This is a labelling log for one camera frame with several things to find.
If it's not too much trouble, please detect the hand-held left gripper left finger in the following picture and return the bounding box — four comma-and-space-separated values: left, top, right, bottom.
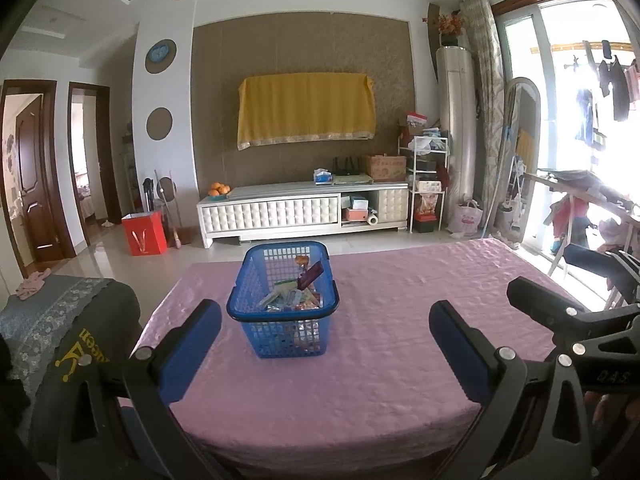
54, 299, 223, 480

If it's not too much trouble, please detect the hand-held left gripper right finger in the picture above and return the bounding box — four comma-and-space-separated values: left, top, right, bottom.
429, 299, 599, 480

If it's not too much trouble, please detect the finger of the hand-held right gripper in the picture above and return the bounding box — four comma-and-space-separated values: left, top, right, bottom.
507, 276, 640, 392
565, 244, 640, 303

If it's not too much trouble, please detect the blue plastic basket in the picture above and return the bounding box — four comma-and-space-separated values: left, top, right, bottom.
226, 241, 341, 359

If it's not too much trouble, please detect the pile of packets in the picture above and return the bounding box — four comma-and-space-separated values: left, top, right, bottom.
257, 255, 326, 313

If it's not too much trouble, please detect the person's right hand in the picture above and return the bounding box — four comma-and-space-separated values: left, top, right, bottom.
585, 390, 640, 426

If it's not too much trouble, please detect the red garment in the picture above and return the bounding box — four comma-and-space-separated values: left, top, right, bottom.
550, 195, 591, 241

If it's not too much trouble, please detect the wooden rack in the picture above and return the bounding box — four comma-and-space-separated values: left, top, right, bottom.
522, 169, 640, 311

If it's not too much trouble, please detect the pink tablecloth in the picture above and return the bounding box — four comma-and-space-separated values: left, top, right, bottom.
132, 237, 591, 480

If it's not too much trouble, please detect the dark cloth yellow print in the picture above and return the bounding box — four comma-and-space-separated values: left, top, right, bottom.
30, 280, 144, 480

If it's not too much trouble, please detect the white plastic bag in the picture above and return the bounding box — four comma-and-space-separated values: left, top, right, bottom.
447, 200, 484, 235

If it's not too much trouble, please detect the red gift bag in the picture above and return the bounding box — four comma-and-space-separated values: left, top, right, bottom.
121, 211, 168, 257

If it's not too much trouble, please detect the broom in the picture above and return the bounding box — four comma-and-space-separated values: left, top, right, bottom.
152, 169, 191, 250

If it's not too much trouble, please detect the blue hanging garment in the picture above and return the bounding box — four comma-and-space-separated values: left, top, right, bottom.
575, 89, 596, 143

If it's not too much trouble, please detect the white tufted TV cabinet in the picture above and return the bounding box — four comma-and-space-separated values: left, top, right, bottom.
196, 181, 411, 249

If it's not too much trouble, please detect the grey lace cloth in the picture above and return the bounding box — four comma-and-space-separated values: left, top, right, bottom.
0, 274, 115, 401

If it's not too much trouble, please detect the white metal shelf rack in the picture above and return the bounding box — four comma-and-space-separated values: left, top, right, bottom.
398, 132, 449, 233

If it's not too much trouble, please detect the dark hanging garment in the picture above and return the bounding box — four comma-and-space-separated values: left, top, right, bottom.
597, 57, 631, 122

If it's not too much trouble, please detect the small pink cloth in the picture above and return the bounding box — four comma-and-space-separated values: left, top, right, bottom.
15, 267, 53, 301

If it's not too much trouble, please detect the patterned curtain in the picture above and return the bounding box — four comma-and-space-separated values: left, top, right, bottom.
460, 0, 506, 231

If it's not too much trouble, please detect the brown cardboard box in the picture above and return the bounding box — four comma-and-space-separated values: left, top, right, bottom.
361, 154, 407, 182

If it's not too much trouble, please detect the silver standing air conditioner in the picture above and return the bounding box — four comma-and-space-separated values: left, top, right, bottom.
435, 46, 476, 211

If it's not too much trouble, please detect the black router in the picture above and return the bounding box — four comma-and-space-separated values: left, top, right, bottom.
332, 156, 362, 177

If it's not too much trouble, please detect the brown wooden door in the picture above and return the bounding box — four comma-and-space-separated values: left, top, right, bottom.
14, 95, 65, 262

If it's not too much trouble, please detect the vase of orange flowers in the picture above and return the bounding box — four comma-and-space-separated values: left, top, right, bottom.
432, 10, 466, 47

